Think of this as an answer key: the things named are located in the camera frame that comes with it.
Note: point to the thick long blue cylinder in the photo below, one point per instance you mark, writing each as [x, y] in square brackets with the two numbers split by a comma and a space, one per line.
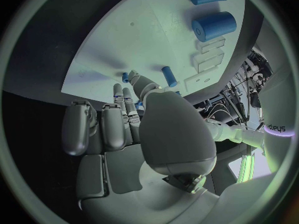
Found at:
[217, 26]

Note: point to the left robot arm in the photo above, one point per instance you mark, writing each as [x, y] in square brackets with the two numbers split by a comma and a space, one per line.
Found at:
[247, 136]

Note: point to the glowing light bar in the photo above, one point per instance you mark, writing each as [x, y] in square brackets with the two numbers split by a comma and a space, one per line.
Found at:
[245, 166]

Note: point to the blue gear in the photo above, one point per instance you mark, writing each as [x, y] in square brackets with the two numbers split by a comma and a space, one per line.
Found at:
[139, 104]

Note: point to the blue peg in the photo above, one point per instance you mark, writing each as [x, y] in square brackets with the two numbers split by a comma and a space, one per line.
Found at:
[125, 77]

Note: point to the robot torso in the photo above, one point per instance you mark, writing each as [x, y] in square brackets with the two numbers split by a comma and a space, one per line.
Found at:
[275, 106]

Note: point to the white task board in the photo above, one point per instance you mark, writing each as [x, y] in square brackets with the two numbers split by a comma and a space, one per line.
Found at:
[140, 41]

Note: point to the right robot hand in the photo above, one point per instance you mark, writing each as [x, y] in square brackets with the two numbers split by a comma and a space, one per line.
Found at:
[175, 130]

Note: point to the short blue cylinder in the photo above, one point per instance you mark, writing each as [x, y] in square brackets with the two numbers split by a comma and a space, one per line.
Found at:
[169, 76]

